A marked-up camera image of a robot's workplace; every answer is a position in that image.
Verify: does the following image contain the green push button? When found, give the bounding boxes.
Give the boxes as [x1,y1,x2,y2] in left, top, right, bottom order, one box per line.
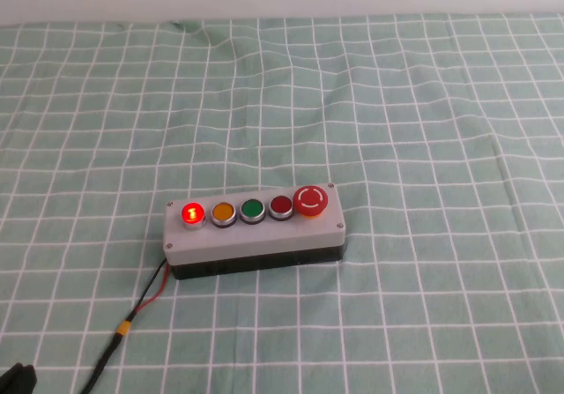
[239,197,267,227]

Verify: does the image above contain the dark red push button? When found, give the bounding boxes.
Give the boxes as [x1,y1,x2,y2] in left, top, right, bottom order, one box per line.
[268,194,295,222]

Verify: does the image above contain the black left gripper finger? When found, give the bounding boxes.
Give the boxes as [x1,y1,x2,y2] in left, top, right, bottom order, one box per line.
[0,361,27,394]
[11,365,38,394]

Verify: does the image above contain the grey button control box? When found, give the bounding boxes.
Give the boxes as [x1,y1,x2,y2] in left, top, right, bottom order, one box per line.
[161,182,346,281]

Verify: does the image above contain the lit red indicator button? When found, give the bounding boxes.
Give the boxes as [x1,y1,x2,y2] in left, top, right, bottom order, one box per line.
[181,201,207,232]

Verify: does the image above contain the thick black power cable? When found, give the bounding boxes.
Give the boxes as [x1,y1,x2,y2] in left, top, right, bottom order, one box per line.
[78,332,123,394]

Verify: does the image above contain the thin red wire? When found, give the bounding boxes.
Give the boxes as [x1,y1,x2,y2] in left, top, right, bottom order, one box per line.
[130,262,171,320]

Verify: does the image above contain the yellow push button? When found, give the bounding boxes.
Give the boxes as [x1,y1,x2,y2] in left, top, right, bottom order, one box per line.
[210,201,238,228]

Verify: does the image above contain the red emergency stop button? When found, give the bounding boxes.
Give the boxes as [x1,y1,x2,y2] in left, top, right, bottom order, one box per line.
[293,184,330,219]

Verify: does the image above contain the green checked tablecloth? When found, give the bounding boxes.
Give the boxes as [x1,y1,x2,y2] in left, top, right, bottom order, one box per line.
[0,12,564,394]

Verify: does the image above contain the thin black wire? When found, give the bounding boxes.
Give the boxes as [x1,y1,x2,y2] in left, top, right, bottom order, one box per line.
[126,257,169,323]

